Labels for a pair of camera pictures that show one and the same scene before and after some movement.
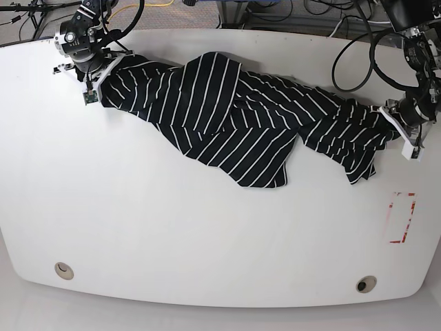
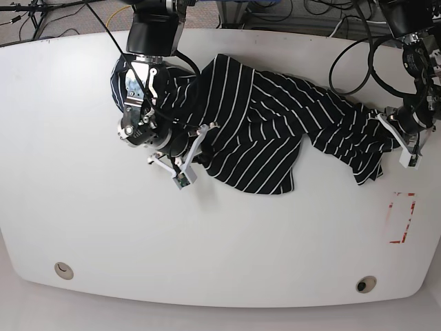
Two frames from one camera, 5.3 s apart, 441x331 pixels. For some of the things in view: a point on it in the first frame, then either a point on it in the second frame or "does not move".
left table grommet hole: x=64 y=271 does not move
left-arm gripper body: x=93 y=73 → x=182 y=148
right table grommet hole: x=366 y=284 does not move
